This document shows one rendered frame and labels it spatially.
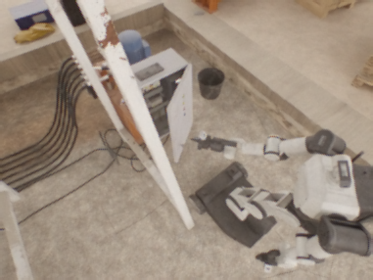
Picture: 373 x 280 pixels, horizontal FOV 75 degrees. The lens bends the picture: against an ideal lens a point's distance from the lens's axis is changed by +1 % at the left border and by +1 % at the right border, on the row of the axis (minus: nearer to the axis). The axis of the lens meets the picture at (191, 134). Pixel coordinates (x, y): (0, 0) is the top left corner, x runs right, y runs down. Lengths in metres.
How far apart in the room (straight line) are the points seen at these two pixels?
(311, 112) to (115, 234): 2.22
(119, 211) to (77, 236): 0.40
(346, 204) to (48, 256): 2.25
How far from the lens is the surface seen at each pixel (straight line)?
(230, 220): 2.18
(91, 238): 2.48
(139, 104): 1.09
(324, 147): 1.27
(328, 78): 3.20
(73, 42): 1.91
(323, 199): 1.13
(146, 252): 2.32
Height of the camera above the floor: 2.25
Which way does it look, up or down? 55 degrees down
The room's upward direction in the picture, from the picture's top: 2 degrees counter-clockwise
